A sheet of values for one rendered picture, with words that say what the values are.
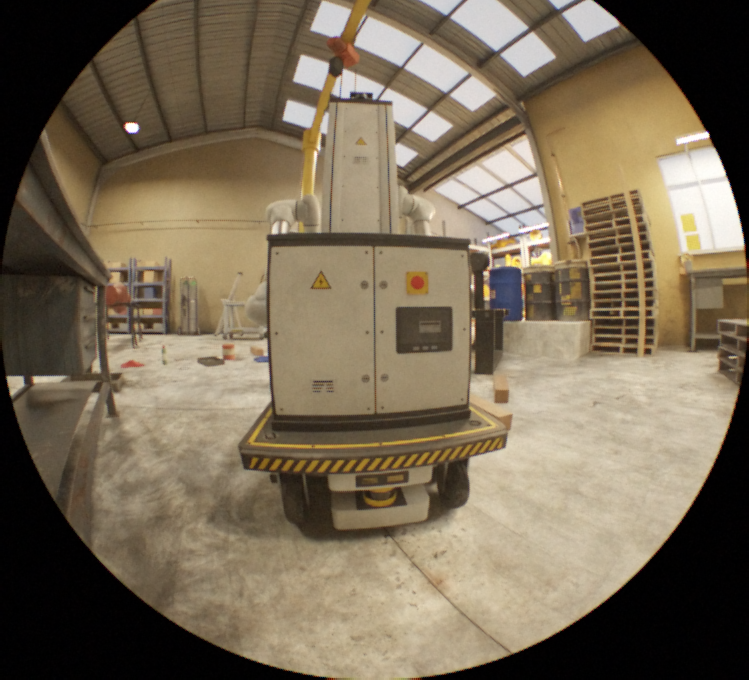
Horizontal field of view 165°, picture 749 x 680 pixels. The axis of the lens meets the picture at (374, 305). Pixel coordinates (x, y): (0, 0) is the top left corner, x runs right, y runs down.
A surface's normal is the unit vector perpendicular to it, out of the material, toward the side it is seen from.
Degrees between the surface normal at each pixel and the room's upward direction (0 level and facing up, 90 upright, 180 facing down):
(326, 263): 90
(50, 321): 90
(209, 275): 90
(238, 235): 90
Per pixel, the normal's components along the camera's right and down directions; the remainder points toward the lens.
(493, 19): -0.19, 0.97
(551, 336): -0.90, 0.00
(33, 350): 0.78, -0.02
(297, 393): 0.13, -0.02
